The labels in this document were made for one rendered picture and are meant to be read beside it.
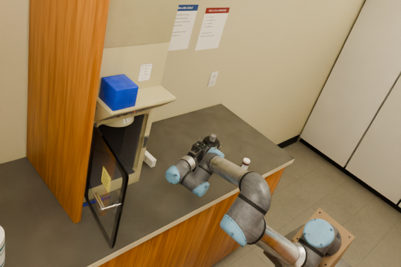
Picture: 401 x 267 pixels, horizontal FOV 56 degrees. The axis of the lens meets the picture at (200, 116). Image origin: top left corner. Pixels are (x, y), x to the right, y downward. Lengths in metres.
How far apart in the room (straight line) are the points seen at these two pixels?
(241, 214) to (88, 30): 0.79
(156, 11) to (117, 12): 0.17
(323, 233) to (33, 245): 1.15
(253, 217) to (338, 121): 3.10
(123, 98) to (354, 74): 3.12
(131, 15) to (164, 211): 0.94
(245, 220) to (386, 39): 2.99
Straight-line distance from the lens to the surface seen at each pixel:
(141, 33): 1.47
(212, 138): 1.93
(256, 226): 1.38
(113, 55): 1.44
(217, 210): 2.22
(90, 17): 1.27
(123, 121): 1.68
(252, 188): 1.37
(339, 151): 4.45
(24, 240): 1.72
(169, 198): 1.94
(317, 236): 1.67
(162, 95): 1.59
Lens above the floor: 2.29
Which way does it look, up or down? 31 degrees down
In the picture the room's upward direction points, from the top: 17 degrees clockwise
